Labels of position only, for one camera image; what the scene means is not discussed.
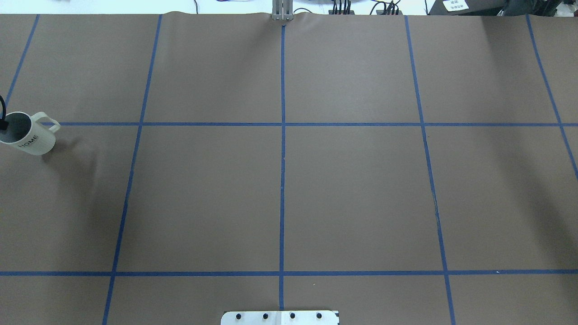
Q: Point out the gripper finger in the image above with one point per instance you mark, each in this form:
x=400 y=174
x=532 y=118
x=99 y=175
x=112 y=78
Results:
x=4 y=124

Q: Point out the white ceramic mug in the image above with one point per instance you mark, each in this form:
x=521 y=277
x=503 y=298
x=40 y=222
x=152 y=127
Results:
x=33 y=134

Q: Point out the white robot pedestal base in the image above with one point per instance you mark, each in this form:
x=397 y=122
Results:
x=299 y=317

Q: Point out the aluminium frame post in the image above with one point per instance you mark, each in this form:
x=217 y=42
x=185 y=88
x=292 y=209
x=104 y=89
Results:
x=282 y=10

